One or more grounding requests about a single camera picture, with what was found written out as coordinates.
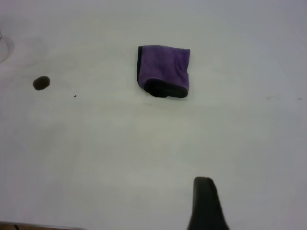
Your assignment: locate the white paper coffee cup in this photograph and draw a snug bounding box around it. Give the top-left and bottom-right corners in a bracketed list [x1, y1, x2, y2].
[0, 29, 12, 64]

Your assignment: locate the purple black-edged microfiber cloth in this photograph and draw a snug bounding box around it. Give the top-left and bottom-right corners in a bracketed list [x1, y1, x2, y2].
[136, 45, 191, 98]

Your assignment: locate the dark coffee spill stain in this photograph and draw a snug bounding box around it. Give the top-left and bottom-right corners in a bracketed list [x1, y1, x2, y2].
[32, 76, 51, 91]

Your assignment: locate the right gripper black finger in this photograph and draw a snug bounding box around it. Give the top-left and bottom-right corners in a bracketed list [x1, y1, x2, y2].
[186, 176, 230, 230]

